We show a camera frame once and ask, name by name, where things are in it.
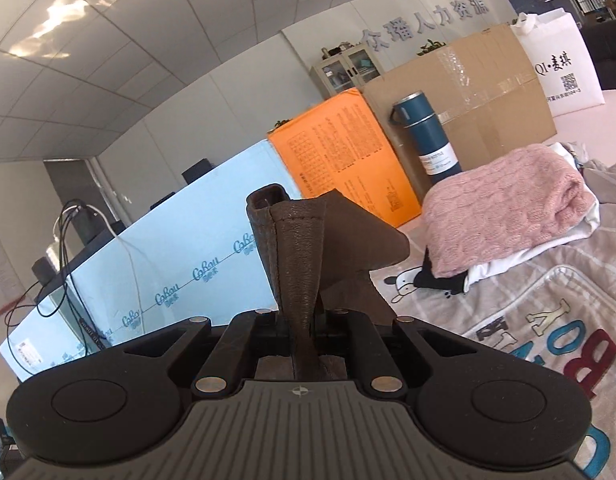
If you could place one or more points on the black speaker box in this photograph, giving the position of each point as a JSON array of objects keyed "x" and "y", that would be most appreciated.
[{"x": 41, "y": 270}]

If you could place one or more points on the grey window blind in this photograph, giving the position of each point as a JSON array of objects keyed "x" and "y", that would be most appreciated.
[{"x": 72, "y": 195}]

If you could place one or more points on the printed checked blanket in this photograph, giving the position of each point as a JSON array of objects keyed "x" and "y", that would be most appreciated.
[{"x": 538, "y": 300}]

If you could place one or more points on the white tote bag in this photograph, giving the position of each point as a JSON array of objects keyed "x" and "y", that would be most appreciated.
[{"x": 558, "y": 60}]

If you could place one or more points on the black garment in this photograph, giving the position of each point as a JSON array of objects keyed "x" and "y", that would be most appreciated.
[{"x": 445, "y": 285}]

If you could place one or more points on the grey garment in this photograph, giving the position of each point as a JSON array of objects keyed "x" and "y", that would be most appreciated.
[{"x": 608, "y": 180}]

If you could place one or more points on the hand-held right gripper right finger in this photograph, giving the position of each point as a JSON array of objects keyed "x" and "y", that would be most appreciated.
[{"x": 360, "y": 345}]

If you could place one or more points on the white garment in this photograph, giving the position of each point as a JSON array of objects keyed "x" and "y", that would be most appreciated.
[{"x": 488, "y": 272}]

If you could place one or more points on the orange carton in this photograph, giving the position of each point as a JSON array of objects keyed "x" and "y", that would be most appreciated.
[{"x": 348, "y": 160}]

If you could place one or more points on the beige glass door cabinet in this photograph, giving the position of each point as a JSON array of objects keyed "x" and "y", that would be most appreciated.
[{"x": 343, "y": 72}]

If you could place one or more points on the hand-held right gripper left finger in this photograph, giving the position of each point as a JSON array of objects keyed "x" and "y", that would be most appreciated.
[{"x": 237, "y": 345}]

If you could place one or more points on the dark sofa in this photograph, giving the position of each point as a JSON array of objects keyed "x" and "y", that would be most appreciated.
[{"x": 610, "y": 50}]

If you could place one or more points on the silver wall lettering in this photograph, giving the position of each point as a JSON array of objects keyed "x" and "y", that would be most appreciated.
[{"x": 428, "y": 22}]

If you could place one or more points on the green plant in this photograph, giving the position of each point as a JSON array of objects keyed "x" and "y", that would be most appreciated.
[{"x": 430, "y": 47}]

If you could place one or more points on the labelled light blue carton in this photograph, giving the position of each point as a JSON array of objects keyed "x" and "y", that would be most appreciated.
[{"x": 37, "y": 330}]

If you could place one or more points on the teal thermos bottle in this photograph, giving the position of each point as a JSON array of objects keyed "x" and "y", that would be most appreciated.
[{"x": 428, "y": 130}]

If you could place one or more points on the pink knitted sweater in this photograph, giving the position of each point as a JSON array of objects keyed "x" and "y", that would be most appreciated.
[{"x": 498, "y": 205}]

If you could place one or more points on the brown garment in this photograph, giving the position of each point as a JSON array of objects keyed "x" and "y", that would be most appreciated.
[{"x": 298, "y": 240}]

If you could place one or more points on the large cardboard box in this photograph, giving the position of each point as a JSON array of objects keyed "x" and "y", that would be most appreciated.
[{"x": 488, "y": 85}]

